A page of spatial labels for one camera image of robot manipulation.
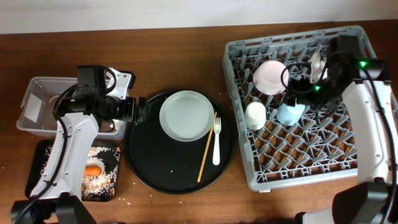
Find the light blue cup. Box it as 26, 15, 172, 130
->
276, 103, 305, 126

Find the pale green plate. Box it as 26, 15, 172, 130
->
159, 90, 215, 142

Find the white bowl with food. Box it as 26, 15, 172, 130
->
253, 60, 289, 95

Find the cream cup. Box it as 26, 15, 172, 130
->
244, 101, 267, 131

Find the wooden chopstick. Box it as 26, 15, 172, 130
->
197, 112, 217, 183

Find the white plastic fork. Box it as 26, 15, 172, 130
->
213, 117, 222, 166

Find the orange carrot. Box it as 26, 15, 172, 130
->
83, 166, 102, 177

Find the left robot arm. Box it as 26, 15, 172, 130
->
11, 65, 149, 223

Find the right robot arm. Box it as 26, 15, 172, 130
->
284, 35, 397, 223

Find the grey dishwasher rack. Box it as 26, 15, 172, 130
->
223, 26, 376, 192

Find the clear plastic waste bin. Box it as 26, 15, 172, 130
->
17, 73, 136, 143

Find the spilled rice food waste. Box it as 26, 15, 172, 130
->
40, 146, 121, 200

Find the round black serving tray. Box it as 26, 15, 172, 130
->
124, 90, 235, 195

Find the black rectangular tray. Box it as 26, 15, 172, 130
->
25, 139, 121, 202

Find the white label on bin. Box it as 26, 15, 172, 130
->
24, 94, 42, 123

